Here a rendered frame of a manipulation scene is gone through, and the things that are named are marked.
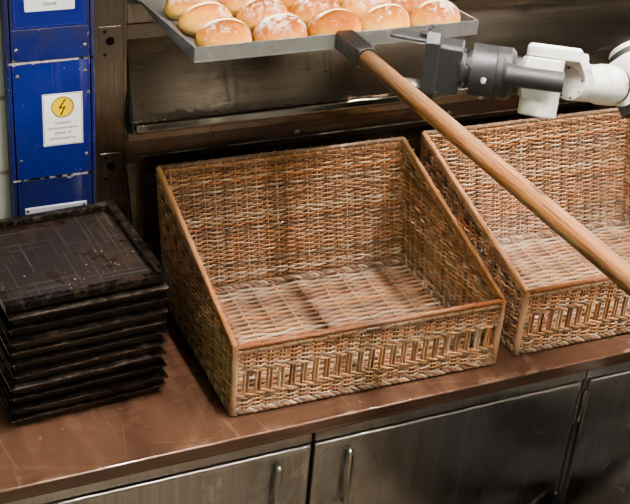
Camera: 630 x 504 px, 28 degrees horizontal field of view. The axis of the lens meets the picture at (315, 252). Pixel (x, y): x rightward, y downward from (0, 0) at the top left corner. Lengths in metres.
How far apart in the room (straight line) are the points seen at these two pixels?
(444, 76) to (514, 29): 0.67
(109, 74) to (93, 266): 0.40
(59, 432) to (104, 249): 0.33
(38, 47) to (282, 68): 0.51
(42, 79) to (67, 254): 0.33
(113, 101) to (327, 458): 0.79
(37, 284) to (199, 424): 0.38
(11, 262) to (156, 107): 0.44
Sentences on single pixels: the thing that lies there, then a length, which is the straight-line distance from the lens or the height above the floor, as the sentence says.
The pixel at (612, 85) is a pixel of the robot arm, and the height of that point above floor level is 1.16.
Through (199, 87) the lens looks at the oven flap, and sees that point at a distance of 2.47.
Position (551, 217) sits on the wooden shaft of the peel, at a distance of 1.70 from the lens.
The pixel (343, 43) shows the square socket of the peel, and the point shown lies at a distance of 2.18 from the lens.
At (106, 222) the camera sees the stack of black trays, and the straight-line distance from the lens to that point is 2.34.
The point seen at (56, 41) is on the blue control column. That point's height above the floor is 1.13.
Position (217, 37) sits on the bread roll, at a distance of 2.13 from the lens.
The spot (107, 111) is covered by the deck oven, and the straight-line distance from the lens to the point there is 2.44.
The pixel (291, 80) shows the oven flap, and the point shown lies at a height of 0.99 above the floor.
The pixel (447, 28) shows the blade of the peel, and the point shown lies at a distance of 2.31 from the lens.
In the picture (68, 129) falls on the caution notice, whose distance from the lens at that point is 2.39.
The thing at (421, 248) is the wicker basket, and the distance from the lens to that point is 2.66.
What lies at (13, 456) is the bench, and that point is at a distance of 2.20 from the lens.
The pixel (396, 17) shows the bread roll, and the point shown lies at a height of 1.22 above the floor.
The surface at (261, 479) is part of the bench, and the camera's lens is 2.32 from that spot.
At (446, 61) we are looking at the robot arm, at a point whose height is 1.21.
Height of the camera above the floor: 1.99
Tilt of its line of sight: 31 degrees down
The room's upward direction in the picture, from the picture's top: 5 degrees clockwise
